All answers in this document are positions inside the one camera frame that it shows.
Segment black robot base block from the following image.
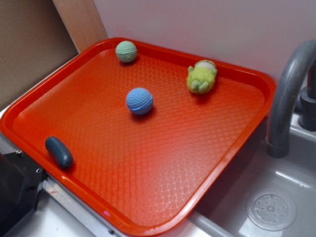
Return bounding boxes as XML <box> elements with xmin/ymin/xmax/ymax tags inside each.
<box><xmin>0</xmin><ymin>151</ymin><xmax>46</xmax><ymax>237</ymax></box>

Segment blue dimpled ball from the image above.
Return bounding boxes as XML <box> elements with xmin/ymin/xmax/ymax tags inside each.
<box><xmin>126</xmin><ymin>87</ymin><xmax>154</xmax><ymax>115</ymax></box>

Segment green dimpled ball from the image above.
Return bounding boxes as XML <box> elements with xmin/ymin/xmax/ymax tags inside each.
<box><xmin>115</xmin><ymin>40</ymin><xmax>138</xmax><ymax>63</ymax></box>

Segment red plastic tray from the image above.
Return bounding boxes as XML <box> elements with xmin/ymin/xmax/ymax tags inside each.
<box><xmin>0</xmin><ymin>38</ymin><xmax>276</xmax><ymax>237</ymax></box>

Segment green plush toy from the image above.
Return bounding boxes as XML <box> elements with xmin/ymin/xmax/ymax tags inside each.
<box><xmin>187</xmin><ymin>60</ymin><xmax>218</xmax><ymax>94</ymax></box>

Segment dark grey oval capsule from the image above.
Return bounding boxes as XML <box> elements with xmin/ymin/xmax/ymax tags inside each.
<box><xmin>45</xmin><ymin>136</ymin><xmax>74</xmax><ymax>169</ymax></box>

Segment grey curved faucet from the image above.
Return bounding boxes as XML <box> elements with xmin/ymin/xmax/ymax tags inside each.
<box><xmin>266</xmin><ymin>39</ymin><xmax>316</xmax><ymax>158</ymax></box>

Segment grey toy sink basin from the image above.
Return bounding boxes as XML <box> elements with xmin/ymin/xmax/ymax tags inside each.
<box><xmin>191</xmin><ymin>116</ymin><xmax>316</xmax><ymax>237</ymax></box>

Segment brown cardboard board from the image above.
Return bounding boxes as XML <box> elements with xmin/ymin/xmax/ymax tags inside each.
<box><xmin>0</xmin><ymin>0</ymin><xmax>108</xmax><ymax>109</ymax></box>

